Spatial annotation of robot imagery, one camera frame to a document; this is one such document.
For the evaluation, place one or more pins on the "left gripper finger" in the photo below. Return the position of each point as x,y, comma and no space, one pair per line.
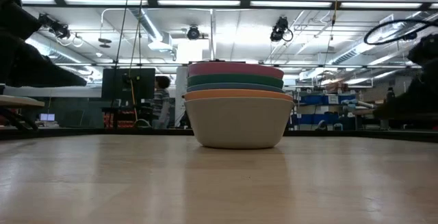
31,70

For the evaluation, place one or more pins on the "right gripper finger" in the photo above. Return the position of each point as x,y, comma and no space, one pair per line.
417,104

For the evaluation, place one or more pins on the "white plastic bowl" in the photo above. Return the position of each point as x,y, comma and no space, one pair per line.
239,124

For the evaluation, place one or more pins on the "orange plastic bowl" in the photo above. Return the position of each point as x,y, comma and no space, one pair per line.
236,95

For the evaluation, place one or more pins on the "blue plastic bowl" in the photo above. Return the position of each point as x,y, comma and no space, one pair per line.
236,87

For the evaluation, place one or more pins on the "dark green plastic bowl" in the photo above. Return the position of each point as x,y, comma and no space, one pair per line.
236,80

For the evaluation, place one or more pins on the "pink plastic bowl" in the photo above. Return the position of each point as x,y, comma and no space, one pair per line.
236,70

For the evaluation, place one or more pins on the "black bottle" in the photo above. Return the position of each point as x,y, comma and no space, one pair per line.
390,95

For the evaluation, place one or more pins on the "wooden side table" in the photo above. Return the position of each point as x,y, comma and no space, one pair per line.
362,112
20,101

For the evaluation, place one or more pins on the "black ceiling spotlights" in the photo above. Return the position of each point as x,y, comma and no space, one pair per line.
60,30

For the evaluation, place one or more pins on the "small lit screen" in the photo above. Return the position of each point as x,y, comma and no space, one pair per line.
47,117

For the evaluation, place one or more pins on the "black monitor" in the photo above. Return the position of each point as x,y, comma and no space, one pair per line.
109,87

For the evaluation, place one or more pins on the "blue storage bin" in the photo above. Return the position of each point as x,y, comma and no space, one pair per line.
315,99
318,118

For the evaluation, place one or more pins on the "red storage crates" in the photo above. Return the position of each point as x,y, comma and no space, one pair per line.
119,123

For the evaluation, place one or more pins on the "person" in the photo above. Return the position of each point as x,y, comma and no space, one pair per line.
161,100

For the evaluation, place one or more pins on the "black aluminium table frame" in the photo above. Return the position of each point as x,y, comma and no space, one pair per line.
102,132

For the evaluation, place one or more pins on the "black overhead frame beam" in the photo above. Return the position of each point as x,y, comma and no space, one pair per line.
153,2

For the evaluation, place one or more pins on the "black hanging camera mount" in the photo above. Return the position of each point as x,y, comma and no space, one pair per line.
281,27

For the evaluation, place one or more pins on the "black ceiling camera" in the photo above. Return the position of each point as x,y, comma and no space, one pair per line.
193,33

